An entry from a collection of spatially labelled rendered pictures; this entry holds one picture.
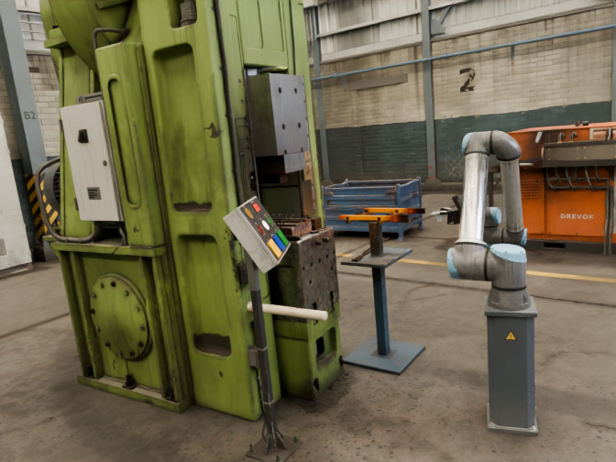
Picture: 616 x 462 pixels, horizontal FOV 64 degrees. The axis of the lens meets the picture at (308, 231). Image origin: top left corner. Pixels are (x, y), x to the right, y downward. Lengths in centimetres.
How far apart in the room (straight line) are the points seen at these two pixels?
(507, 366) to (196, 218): 164
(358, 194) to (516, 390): 442
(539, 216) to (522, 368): 347
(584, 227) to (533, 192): 61
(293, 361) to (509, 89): 797
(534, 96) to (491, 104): 76
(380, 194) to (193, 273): 403
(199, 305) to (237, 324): 32
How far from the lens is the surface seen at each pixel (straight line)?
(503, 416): 265
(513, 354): 250
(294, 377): 291
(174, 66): 268
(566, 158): 554
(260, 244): 200
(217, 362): 280
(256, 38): 276
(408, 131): 1081
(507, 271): 238
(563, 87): 981
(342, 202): 671
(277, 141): 253
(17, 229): 760
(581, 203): 572
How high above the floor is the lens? 147
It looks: 11 degrees down
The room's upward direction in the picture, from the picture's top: 6 degrees counter-clockwise
